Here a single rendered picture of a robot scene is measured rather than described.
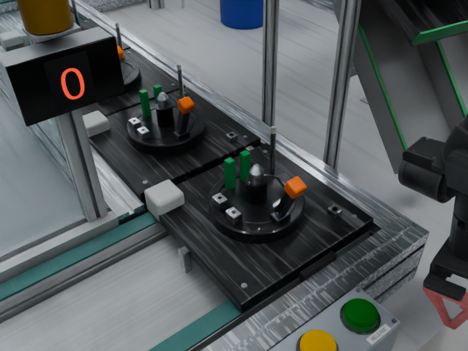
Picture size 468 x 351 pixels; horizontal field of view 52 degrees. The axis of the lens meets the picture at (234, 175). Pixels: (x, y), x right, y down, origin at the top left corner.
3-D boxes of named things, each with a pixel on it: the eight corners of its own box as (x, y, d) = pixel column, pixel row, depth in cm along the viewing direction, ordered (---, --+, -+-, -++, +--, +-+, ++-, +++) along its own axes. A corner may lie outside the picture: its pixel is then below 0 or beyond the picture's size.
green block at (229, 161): (235, 186, 72) (235, 160, 69) (229, 190, 71) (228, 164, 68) (231, 183, 72) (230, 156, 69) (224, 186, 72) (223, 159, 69)
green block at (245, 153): (251, 180, 73) (251, 153, 70) (244, 182, 72) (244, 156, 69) (246, 175, 74) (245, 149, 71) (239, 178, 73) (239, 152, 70)
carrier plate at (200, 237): (372, 228, 70) (374, 217, 69) (241, 314, 59) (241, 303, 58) (266, 151, 85) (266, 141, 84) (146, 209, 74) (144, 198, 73)
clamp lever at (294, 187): (290, 215, 66) (308, 186, 60) (278, 221, 65) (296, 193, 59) (274, 195, 67) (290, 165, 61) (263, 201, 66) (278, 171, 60)
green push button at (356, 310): (383, 324, 58) (386, 313, 56) (360, 342, 56) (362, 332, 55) (357, 301, 60) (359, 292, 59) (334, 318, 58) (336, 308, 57)
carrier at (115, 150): (260, 147, 86) (262, 84, 78) (141, 204, 75) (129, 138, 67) (187, 95, 101) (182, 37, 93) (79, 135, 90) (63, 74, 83)
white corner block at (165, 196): (186, 212, 74) (184, 192, 71) (161, 225, 72) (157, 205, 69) (171, 196, 77) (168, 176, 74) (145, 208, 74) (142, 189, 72)
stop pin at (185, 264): (192, 270, 68) (190, 251, 65) (185, 274, 67) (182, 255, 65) (187, 264, 69) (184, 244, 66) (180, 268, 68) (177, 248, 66)
